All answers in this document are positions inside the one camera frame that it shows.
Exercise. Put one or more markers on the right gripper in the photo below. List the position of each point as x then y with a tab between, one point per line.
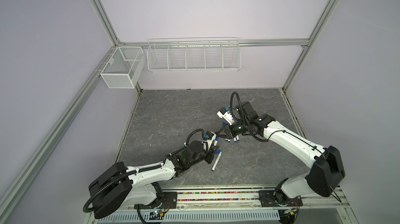
227	130

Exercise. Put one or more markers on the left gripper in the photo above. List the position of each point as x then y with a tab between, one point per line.
211	153

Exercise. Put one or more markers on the whiteboard marker pen four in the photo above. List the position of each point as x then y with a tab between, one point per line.
216	141

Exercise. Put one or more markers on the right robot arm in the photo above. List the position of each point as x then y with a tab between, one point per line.
326	170

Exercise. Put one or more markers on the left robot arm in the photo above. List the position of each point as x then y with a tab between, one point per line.
122	185

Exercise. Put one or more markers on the whiteboard marker pen five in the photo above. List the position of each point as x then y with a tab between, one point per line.
219	153

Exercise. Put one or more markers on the white vent grille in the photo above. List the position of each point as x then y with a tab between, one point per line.
175	217

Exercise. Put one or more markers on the white mesh box basket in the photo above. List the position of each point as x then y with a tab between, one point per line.
123	68

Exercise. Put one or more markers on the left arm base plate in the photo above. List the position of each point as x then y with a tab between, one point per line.
166	200

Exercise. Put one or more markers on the white wire shelf basket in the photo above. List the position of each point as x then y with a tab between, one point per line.
194	54

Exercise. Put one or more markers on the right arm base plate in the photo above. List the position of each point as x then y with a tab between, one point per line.
271	198

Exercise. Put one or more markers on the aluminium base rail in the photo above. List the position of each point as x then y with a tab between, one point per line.
220	198

